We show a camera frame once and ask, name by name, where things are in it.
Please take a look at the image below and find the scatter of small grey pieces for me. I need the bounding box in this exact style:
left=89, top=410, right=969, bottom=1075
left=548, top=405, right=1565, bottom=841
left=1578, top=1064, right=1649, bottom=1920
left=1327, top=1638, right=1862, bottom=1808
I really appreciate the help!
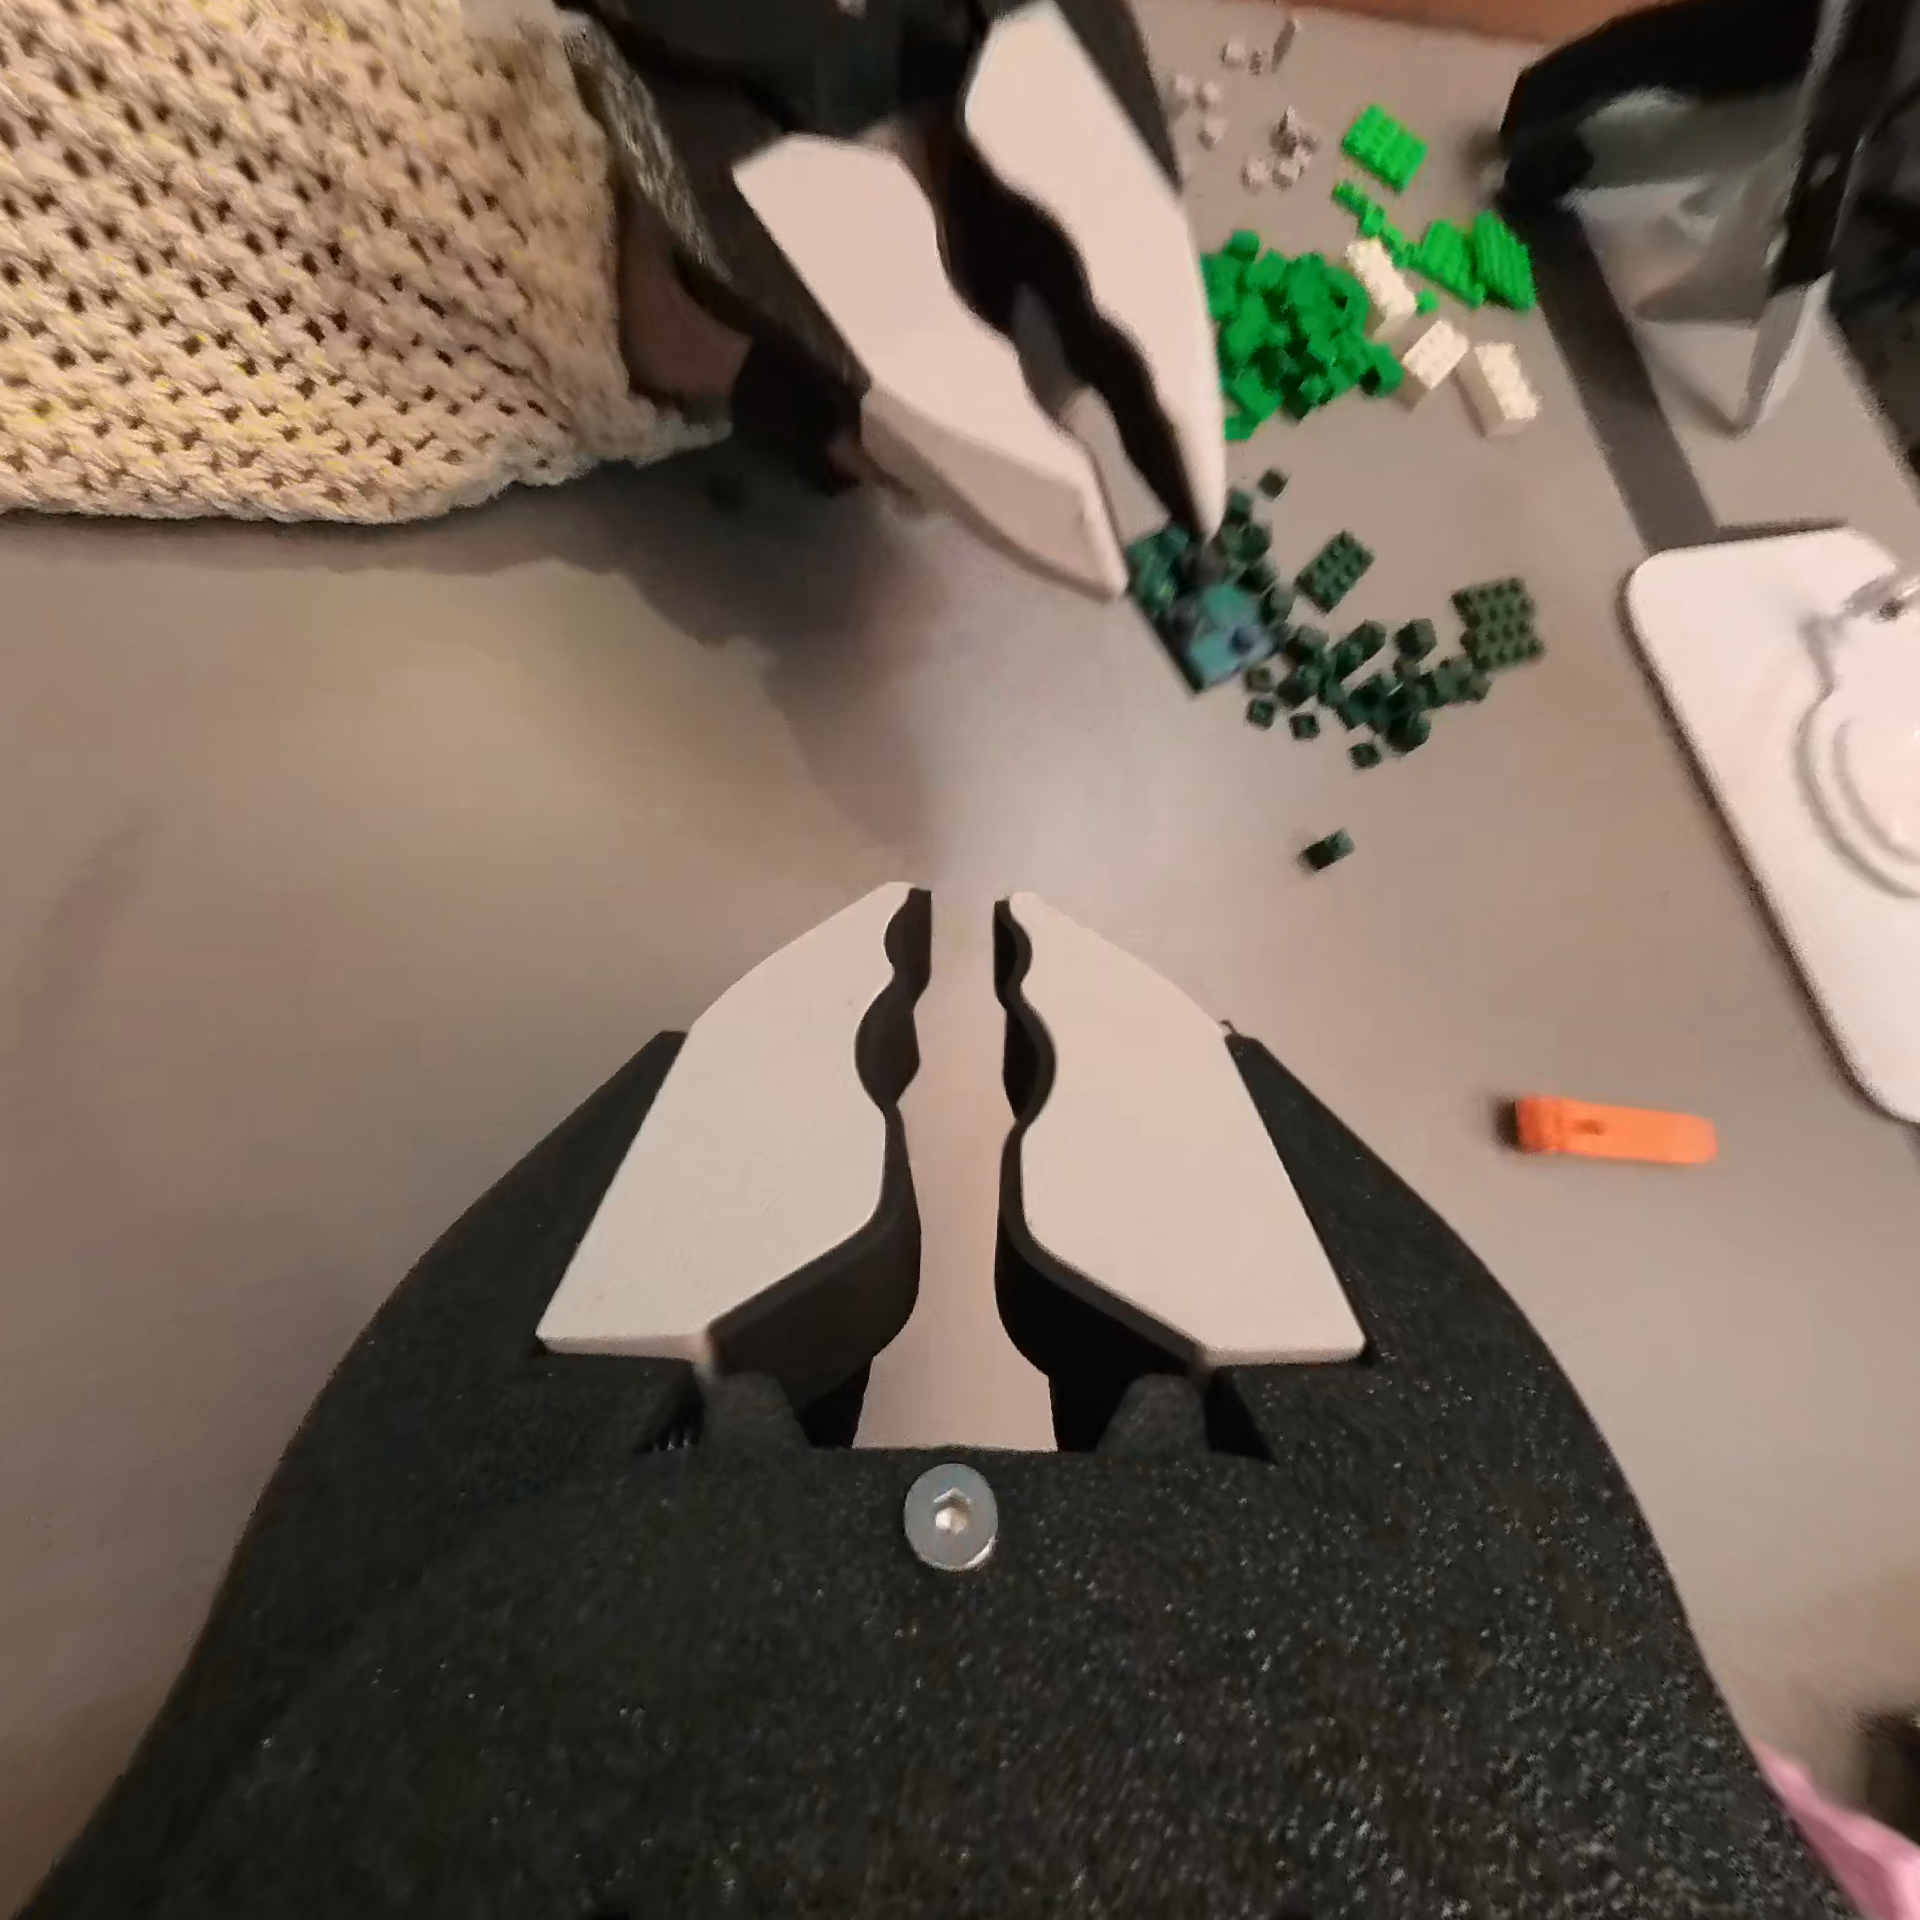
left=1169, top=14, right=1322, bottom=197

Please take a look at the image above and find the pile of dark green pieces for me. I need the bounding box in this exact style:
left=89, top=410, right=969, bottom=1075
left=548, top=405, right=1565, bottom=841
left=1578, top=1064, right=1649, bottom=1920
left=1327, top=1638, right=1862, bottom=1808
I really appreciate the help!
left=1222, top=474, right=1549, bottom=769

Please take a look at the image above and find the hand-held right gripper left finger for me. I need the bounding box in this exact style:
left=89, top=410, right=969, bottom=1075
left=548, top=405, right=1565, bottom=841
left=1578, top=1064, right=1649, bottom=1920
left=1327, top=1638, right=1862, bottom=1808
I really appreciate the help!
left=534, top=885, right=935, bottom=1444

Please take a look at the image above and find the bright green lego plate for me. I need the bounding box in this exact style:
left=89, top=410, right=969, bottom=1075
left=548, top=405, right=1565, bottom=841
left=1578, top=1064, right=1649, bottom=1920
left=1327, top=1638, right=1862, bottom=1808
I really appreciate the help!
left=1410, top=210, right=1543, bottom=314
left=1339, top=106, right=1431, bottom=194

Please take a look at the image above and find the pile of bright green pieces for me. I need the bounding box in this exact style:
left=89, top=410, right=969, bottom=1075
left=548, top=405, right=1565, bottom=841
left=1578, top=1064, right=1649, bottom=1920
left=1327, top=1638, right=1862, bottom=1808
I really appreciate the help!
left=1199, top=224, right=1415, bottom=446

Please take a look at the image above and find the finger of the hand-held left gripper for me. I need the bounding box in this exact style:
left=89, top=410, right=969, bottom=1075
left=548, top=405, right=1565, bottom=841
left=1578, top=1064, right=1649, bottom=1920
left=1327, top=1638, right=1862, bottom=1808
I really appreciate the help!
left=958, top=0, right=1236, bottom=546
left=733, top=135, right=1140, bottom=599

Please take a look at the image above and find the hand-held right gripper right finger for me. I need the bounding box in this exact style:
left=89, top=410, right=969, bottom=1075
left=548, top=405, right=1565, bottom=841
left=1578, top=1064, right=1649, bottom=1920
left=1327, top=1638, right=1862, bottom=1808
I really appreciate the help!
left=991, top=888, right=1370, bottom=1444

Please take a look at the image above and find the person's left forearm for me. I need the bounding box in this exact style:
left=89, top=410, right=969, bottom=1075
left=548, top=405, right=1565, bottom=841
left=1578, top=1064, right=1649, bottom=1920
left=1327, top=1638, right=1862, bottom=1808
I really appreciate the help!
left=0, top=0, right=740, bottom=525

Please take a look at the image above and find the dark green lego plate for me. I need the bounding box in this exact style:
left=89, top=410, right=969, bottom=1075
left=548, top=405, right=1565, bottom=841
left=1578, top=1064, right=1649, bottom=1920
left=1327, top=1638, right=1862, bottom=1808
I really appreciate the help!
left=1126, top=520, right=1283, bottom=693

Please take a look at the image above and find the silver plastic bag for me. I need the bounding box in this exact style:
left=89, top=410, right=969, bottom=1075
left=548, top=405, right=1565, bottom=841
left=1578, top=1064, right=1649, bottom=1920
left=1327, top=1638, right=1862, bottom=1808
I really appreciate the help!
left=1499, top=0, right=1920, bottom=496

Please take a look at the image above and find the pink soft item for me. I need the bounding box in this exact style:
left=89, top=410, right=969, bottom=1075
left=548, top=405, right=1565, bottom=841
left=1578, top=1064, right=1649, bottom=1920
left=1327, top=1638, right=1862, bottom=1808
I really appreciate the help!
left=1750, top=1740, right=1920, bottom=1920

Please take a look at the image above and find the orange brick separator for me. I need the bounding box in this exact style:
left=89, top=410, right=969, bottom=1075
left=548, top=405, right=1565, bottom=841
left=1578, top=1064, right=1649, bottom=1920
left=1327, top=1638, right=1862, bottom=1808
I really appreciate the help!
left=1512, top=1097, right=1719, bottom=1162

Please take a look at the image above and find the white stand base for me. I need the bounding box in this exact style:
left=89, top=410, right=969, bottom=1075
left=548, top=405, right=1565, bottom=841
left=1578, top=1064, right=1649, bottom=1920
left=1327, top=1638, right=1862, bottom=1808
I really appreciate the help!
left=1623, top=521, right=1920, bottom=1125

